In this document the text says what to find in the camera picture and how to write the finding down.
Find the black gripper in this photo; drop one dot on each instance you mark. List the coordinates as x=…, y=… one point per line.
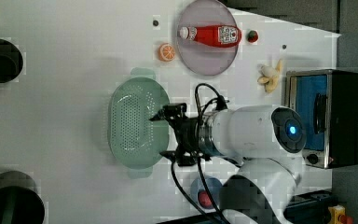
x=186, y=135

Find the green plastic strainer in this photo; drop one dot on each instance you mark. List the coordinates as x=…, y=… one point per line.
x=136, y=141

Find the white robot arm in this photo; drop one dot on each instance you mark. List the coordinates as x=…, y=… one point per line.
x=263, y=141

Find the blue bowl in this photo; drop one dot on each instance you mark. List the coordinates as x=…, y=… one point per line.
x=212, y=187

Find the red ball toy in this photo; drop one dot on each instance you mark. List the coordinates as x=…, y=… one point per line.
x=204, y=200

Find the orange slice toy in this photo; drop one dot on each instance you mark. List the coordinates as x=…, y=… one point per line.
x=166, y=52

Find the grey round plate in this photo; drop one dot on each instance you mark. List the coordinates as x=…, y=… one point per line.
x=199, y=58

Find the red ketchup bottle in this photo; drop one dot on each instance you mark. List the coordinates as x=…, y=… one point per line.
x=217, y=36

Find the peeled banana toy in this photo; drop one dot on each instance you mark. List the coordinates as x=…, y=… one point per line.
x=270, y=76

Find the red strawberry toy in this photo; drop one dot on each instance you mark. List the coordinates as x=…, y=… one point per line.
x=252, y=36

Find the black toaster oven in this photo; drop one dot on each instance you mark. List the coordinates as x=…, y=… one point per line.
x=327, y=102

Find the yellow emergency stop box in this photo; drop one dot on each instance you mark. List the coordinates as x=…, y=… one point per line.
x=339, y=216

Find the black cylinder post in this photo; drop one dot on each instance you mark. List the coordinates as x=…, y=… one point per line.
x=11, y=61
x=19, y=199

